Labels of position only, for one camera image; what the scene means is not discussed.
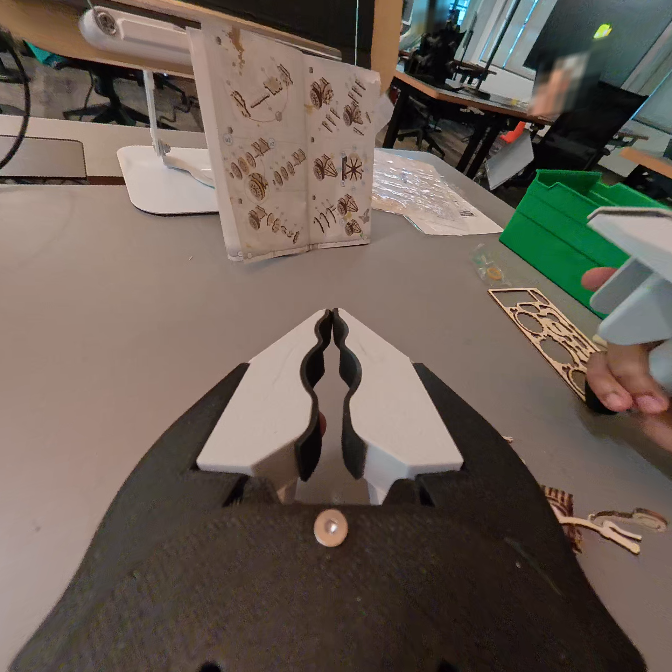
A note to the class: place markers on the grey laptop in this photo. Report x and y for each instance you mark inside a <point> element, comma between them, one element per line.
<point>42,157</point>

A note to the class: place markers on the loose wooden model pieces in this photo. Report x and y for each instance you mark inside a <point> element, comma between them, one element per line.
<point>614,527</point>

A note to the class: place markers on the clear plastic bag of sheets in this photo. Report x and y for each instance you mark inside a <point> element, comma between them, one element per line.
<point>420,189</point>

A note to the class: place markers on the wooden table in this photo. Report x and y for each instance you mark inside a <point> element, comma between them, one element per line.
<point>472,99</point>

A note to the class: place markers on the black machine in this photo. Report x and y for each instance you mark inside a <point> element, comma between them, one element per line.
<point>435,52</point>

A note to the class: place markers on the black office chair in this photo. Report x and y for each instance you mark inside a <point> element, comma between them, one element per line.
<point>115,99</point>

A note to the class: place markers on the orange cone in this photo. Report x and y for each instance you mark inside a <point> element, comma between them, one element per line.
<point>512,131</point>

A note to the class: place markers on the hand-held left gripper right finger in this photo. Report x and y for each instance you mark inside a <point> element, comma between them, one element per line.
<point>404,420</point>

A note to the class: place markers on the wooden laser-cut sheet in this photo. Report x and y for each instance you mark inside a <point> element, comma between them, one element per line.
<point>546,336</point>

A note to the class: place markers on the green plastic bin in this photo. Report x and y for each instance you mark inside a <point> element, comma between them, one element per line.
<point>551,231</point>

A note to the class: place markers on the grey desk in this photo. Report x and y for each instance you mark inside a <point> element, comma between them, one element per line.
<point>131,341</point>

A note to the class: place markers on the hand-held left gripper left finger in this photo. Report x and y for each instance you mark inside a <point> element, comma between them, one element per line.
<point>262,420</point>

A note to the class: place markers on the white sheet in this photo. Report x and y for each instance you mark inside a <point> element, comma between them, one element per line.
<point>509,162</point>

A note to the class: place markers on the person's right hand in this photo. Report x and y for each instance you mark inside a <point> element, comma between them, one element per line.
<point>624,378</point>

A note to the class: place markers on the illustrated instruction booklet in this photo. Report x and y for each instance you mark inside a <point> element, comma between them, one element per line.
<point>283,157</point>

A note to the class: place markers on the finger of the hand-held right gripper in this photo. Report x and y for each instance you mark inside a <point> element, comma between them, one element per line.
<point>645,299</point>

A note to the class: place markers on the wooden gear assembly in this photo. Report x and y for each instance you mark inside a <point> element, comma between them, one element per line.
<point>561,517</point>

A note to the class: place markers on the white metal stand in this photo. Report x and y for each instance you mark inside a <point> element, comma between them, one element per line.
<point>157,183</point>

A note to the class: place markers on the small parts packet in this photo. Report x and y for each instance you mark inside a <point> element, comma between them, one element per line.
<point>488,265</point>

